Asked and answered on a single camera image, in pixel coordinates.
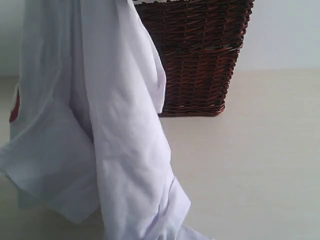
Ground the white t-shirt red print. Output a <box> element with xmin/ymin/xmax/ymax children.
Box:
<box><xmin>0</xmin><ymin>0</ymin><xmax>205</xmax><ymax>240</ymax></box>

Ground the dark red wicker basket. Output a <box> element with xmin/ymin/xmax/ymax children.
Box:
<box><xmin>135</xmin><ymin>0</ymin><xmax>254</xmax><ymax>117</ymax></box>

